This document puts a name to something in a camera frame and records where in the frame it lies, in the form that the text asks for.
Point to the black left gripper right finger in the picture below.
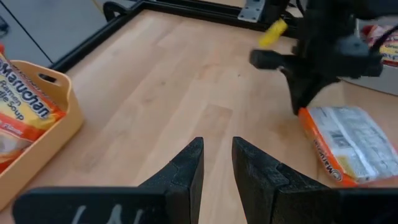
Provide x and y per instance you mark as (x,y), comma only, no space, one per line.
(280,199)

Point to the yellow plastic bin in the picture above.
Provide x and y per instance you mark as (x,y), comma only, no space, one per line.
(46,146)

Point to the orange Maruchan chicken ramen pack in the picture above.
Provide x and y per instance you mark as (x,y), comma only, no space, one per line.
(351,146)
(21,102)

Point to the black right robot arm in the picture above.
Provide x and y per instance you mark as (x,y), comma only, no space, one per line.
(329,7)

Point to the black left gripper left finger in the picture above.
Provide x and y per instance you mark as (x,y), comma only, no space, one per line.
(155,202)

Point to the black metal table frame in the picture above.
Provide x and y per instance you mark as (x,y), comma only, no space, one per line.
(174,7)

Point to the yellow tag on gripper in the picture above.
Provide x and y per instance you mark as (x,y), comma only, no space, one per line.
(273,32)

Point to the red Maruchan ramen pack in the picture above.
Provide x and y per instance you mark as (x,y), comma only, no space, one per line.
(390,53)

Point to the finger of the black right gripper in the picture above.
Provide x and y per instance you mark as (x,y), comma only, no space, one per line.
(320,88)
(295,90)

